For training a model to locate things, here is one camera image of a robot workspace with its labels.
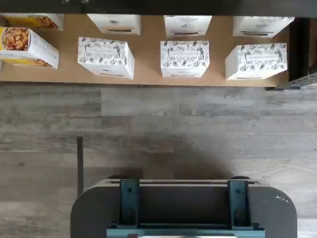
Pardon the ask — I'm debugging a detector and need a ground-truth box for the brown shelf board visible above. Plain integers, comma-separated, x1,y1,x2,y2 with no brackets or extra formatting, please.
0,13,290,88

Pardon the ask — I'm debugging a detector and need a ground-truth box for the white floral print box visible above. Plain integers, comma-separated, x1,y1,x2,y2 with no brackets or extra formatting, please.
224,43,288,81
87,14,142,35
232,16,295,38
160,40,210,77
78,36,135,80
163,15,213,37

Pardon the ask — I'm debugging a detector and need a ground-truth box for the black shelf beam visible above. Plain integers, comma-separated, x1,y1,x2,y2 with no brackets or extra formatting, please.
0,0,317,18

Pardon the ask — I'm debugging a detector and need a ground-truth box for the yellow granola box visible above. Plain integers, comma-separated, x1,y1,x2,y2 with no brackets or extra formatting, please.
0,13,64,32
0,27,59,69

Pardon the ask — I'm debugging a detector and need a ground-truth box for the thin black rod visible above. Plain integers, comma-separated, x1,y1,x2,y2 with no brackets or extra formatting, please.
76,136,84,198

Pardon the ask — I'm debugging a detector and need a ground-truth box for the teal metal frame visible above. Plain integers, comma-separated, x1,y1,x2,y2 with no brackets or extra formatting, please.
106,179,265,238

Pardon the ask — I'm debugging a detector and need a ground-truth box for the gray perforated shelf rail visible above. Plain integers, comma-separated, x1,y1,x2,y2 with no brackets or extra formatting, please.
265,73,317,91

